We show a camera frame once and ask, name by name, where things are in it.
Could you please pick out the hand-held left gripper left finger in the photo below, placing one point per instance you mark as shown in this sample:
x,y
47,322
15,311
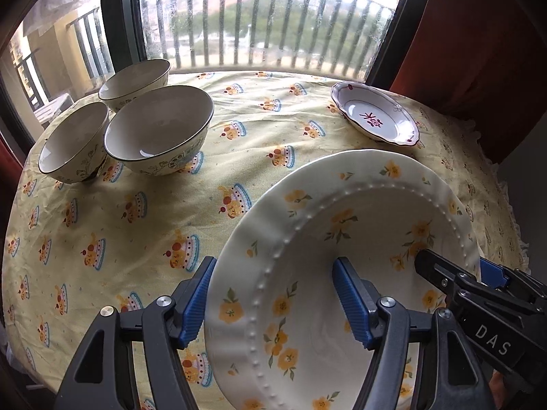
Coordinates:
x,y
194,303

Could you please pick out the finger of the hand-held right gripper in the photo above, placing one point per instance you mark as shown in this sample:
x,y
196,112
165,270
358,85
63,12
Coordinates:
x,y
493,274
433,267

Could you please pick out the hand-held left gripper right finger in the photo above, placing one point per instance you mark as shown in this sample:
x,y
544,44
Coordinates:
x,y
352,303

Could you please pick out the large yellow floral plate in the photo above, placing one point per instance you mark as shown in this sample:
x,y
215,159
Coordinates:
x,y
299,264

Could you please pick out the small red-trimmed plate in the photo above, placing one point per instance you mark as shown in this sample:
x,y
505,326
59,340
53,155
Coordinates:
x,y
376,119

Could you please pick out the floral ceramic bowl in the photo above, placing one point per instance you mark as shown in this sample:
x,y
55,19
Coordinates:
x,y
72,145
132,81
158,128

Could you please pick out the yellow cake-print tablecloth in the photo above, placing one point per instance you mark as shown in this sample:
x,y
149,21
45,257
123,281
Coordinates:
x,y
171,205

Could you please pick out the grey outdoor bench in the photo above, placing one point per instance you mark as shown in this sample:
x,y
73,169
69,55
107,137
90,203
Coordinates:
x,y
53,109

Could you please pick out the grey balcony railing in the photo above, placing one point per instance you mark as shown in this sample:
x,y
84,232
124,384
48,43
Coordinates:
x,y
223,30

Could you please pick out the dark side balcony railing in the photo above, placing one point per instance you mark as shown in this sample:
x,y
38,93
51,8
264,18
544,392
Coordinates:
x,y
92,42

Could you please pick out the dark window frame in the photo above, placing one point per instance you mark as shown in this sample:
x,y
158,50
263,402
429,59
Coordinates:
x,y
124,17

